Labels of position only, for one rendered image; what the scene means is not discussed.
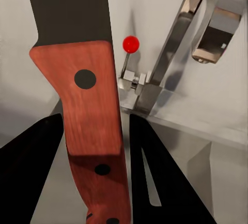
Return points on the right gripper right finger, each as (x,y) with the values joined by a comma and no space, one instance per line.
(180,202)

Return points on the drop in sink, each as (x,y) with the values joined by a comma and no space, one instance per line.
(216,168)

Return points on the parer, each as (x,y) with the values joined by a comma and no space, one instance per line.
(74,51)

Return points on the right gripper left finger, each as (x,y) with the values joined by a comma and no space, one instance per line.
(25,163)

